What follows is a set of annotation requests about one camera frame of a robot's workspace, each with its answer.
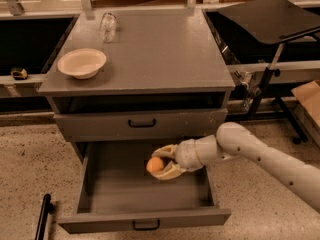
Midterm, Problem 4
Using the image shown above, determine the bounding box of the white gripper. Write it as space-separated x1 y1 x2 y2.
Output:
150 139 203 180

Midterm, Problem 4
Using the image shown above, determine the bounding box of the orange fruit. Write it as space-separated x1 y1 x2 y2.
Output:
146 157 164 173

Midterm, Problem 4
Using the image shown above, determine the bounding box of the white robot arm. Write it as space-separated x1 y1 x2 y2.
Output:
146 122 320 212

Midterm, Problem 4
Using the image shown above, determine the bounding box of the closed grey upper drawer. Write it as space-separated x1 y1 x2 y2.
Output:
54 109 227 142

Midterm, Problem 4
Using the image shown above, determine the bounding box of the open grey lower drawer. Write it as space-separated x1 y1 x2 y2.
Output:
58 141 231 234

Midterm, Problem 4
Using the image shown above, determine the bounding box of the grey drawer cabinet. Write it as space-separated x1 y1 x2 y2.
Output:
39 9 234 157

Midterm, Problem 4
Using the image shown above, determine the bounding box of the white paper bowl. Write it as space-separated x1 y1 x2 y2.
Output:
57 48 107 79

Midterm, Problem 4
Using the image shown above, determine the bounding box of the black bar bottom left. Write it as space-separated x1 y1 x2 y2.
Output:
34 194 54 240

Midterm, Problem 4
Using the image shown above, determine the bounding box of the clear glass cup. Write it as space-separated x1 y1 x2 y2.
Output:
99 12 117 42

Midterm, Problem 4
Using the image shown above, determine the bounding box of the cardboard box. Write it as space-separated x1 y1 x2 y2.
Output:
292 80 320 143

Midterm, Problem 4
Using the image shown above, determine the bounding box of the black tray stand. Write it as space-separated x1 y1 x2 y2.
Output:
213 0 320 144

